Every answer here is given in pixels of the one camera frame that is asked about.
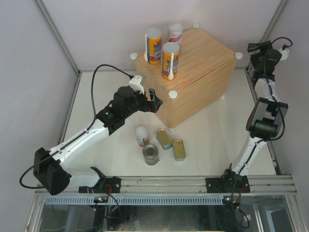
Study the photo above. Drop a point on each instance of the black right base bracket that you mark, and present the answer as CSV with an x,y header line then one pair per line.
x,y
218,185

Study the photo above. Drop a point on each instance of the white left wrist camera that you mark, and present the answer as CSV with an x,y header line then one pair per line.
x,y
136,83

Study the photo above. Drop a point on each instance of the orange can with white spoon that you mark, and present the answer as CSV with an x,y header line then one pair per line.
x,y
170,57

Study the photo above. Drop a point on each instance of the blue rectangular spam tin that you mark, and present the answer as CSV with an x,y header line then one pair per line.
x,y
179,150

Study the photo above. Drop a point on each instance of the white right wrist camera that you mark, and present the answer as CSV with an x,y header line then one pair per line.
x,y
285,52

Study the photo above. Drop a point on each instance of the black left base bracket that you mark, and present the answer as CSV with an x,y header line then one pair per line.
x,y
104,185

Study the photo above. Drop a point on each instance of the silver round tin can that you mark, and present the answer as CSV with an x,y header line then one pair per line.
x,y
150,153

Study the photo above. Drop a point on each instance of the aluminium frame rail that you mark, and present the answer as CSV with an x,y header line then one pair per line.
x,y
198,185

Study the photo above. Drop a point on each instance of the grey perforated cable tray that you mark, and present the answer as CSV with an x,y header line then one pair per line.
x,y
134,200

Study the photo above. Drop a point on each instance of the white red can near front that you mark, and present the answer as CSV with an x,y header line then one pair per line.
x,y
142,136

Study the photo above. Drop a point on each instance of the wooden box counter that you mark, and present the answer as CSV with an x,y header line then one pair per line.
x,y
204,71

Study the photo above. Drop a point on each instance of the black base bracket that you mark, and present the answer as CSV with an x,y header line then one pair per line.
x,y
104,185
218,185

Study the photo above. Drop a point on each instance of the teal rectangular tin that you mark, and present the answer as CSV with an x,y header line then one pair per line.
x,y
164,139

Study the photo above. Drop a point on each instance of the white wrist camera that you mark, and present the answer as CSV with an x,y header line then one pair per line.
x,y
136,83
285,52

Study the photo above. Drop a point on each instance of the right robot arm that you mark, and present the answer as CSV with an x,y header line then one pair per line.
x,y
266,121

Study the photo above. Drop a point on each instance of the orange tall can with spoon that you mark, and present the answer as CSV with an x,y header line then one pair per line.
x,y
153,46

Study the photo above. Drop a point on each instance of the white red tall can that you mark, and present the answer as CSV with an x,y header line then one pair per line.
x,y
176,33

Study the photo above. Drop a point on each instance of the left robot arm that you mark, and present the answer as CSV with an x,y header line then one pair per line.
x,y
52,167

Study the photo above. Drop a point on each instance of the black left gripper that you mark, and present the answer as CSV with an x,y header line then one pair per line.
x,y
152,106

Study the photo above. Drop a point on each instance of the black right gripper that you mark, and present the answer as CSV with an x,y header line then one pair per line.
x,y
264,47

